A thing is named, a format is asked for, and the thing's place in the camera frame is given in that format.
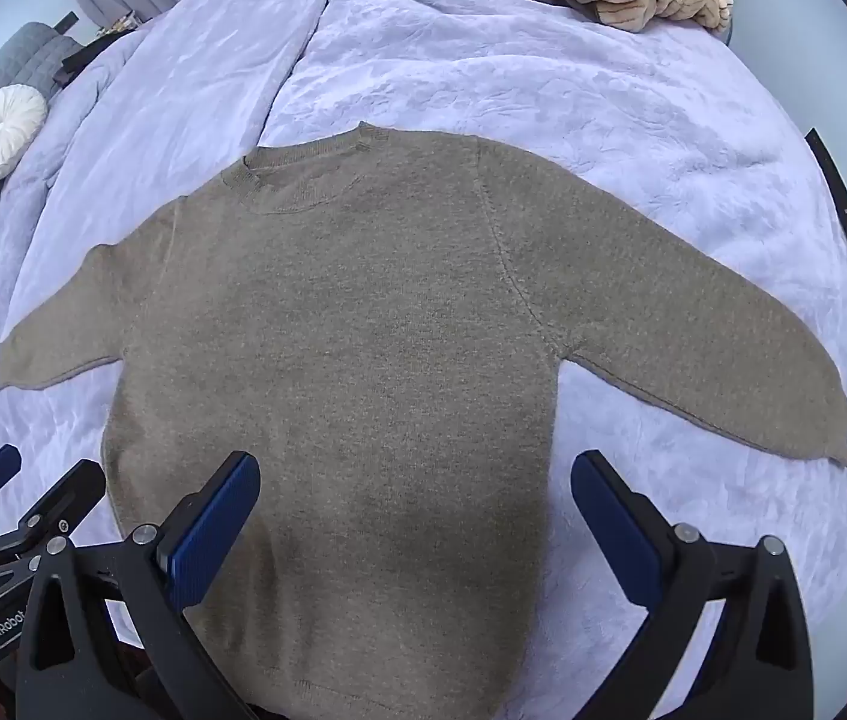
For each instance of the olive brown knit sweater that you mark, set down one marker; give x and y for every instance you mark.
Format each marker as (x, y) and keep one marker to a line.
(393, 352)

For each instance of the lavender plush blanket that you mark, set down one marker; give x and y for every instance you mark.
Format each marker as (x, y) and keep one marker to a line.
(543, 105)

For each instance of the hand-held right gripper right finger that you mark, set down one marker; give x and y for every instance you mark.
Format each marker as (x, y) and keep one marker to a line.
(614, 529)

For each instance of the black flat bar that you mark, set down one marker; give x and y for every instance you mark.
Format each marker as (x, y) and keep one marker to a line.
(837, 191)

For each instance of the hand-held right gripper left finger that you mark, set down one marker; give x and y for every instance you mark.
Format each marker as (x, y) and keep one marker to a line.
(209, 521)

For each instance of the white round pleated cushion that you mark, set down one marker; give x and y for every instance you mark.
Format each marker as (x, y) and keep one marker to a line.
(1, 133)

